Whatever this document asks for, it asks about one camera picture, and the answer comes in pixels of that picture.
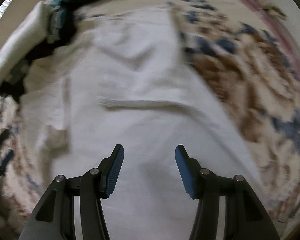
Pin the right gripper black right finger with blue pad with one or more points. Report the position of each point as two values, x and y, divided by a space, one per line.
245 215

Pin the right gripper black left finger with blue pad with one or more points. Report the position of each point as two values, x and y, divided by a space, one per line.
53 216

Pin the white t-shirt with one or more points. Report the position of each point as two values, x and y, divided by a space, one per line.
123 80

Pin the dark folded clothes stack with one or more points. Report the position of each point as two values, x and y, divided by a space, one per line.
61 29

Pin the floral bed blanket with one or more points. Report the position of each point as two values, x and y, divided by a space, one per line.
233 50

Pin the folded white garment on stack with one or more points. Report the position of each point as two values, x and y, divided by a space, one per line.
30 33

